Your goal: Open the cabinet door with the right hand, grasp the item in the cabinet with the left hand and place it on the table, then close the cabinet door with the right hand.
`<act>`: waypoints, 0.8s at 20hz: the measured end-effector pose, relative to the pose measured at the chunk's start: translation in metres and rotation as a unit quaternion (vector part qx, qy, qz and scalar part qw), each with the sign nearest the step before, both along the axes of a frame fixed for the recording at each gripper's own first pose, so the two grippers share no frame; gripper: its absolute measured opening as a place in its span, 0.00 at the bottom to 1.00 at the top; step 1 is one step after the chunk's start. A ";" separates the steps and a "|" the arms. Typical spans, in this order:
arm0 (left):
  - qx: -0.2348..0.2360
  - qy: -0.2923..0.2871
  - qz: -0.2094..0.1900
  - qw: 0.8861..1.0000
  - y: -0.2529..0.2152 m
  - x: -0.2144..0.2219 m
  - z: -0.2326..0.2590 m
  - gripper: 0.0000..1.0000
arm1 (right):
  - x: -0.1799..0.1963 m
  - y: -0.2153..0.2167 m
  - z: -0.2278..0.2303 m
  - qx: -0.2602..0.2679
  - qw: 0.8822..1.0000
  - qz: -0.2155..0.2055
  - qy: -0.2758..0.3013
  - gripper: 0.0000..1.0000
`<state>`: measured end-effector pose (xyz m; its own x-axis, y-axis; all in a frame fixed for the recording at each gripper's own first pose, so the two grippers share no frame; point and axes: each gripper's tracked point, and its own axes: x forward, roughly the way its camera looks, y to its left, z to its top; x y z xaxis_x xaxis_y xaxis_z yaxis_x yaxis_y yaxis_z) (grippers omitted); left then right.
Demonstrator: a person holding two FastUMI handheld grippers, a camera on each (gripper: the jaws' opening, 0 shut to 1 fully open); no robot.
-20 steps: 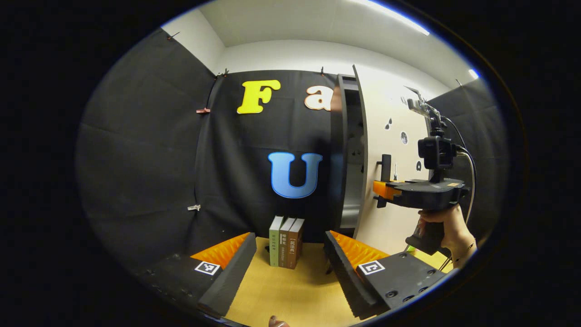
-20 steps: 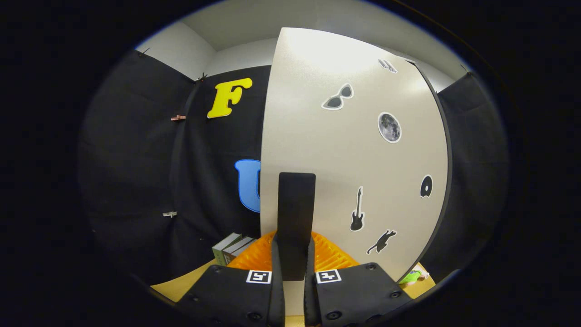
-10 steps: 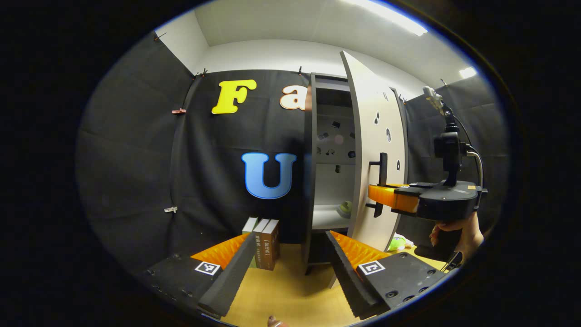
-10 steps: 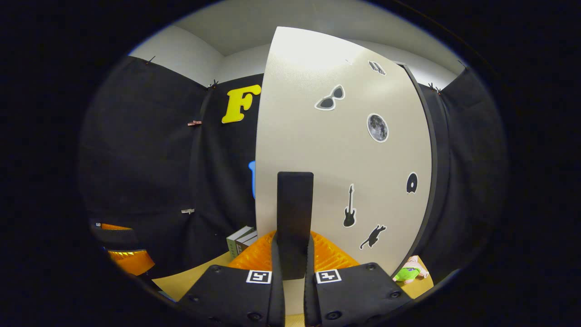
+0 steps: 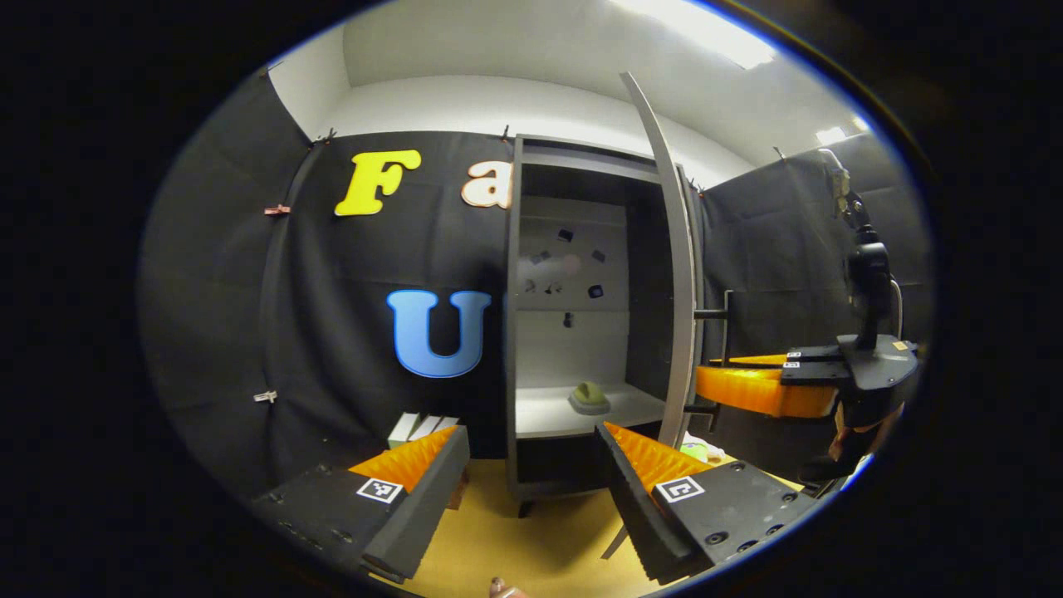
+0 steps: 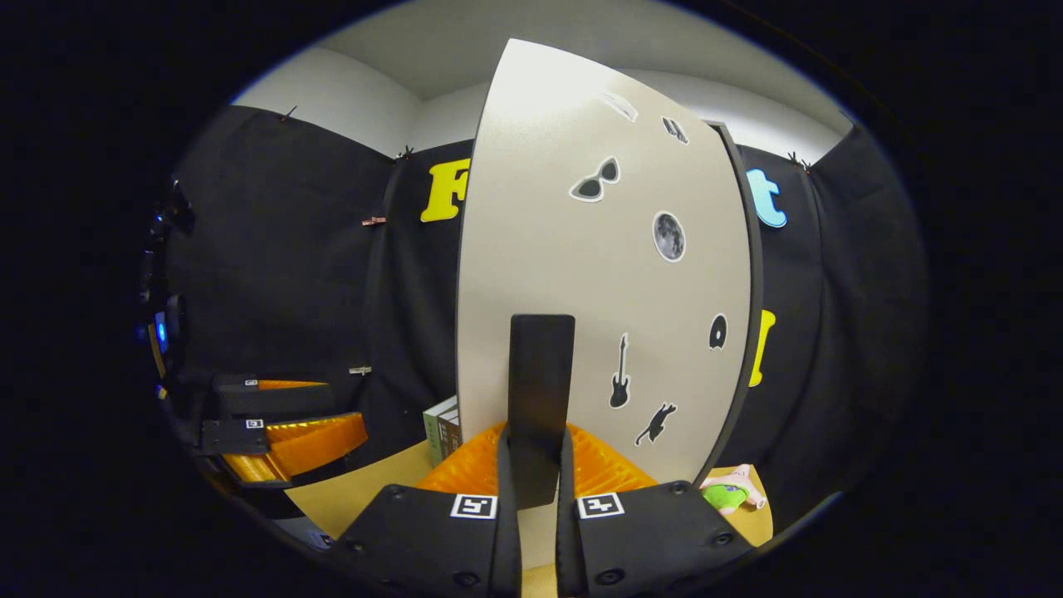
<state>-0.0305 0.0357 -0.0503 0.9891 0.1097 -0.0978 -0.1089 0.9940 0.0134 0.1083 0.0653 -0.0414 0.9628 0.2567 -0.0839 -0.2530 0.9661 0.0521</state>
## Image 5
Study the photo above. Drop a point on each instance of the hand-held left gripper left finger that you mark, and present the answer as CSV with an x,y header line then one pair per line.
x,y
423,515

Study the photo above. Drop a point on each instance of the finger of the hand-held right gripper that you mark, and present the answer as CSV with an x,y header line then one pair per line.
x,y
818,357
818,375

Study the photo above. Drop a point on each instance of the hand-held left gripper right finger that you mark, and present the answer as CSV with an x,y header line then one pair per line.
x,y
635,515

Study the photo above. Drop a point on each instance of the beige cabinet door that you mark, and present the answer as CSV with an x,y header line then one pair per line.
x,y
683,274

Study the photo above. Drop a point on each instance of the grey cabinet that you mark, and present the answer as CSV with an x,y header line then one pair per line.
x,y
573,349

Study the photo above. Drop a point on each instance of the white carton box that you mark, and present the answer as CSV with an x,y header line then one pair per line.
x,y
404,428
425,427
444,423

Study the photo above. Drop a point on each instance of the white clip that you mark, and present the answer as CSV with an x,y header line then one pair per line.
x,y
265,396

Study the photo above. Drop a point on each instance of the small ceiling light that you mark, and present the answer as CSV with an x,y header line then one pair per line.
x,y
830,134

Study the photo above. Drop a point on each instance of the orange clip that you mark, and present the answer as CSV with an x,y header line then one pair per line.
x,y
277,210

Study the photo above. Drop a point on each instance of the long ceiling light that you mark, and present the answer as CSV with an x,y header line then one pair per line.
x,y
706,29

